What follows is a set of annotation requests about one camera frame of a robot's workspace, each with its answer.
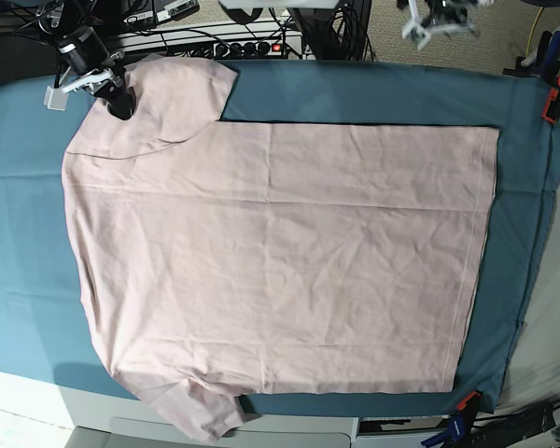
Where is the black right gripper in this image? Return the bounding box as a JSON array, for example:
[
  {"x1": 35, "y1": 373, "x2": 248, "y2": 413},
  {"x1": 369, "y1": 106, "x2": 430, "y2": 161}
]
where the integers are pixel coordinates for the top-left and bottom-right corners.
[{"x1": 59, "y1": 49, "x2": 136, "y2": 120}]

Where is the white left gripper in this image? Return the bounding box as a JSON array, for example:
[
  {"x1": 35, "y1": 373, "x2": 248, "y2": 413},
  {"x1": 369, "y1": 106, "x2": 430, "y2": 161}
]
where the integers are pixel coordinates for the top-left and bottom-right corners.
[{"x1": 396, "y1": 0, "x2": 481, "y2": 50}]

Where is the pink T-shirt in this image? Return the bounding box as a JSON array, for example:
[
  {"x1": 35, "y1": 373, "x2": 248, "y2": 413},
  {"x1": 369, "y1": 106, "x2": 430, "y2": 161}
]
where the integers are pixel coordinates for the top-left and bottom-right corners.
[{"x1": 62, "y1": 58, "x2": 499, "y2": 443}]

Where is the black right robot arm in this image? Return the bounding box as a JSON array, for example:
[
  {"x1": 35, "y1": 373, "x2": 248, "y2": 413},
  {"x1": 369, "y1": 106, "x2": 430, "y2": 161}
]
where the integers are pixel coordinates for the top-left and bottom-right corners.
[{"x1": 35, "y1": 1, "x2": 136, "y2": 120}]

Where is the blue black clamp top right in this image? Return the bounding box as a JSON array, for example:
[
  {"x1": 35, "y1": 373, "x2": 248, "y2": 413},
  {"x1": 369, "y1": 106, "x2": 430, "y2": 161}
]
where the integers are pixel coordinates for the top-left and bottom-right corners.
[{"x1": 502, "y1": 26, "x2": 560, "y2": 85}]

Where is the white power strip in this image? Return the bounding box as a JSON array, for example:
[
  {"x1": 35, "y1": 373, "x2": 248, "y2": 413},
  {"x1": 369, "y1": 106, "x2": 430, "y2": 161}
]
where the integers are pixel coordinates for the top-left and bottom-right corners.
[{"x1": 167, "y1": 38, "x2": 305, "y2": 61}]

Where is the teal table cloth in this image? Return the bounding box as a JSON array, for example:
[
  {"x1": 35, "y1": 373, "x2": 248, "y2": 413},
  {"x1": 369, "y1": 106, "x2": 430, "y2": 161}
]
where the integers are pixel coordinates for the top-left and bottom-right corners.
[{"x1": 0, "y1": 60, "x2": 560, "y2": 417}]

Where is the orange blue clamp bottom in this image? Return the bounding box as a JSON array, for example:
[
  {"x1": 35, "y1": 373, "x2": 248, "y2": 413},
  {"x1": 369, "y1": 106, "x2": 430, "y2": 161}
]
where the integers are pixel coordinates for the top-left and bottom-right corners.
[{"x1": 421, "y1": 390, "x2": 483, "y2": 448}]

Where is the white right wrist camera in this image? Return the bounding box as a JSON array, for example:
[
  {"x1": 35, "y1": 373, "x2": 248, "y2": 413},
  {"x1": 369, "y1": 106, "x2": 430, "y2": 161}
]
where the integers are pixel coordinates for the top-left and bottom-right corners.
[{"x1": 43, "y1": 86, "x2": 69, "y2": 111}]

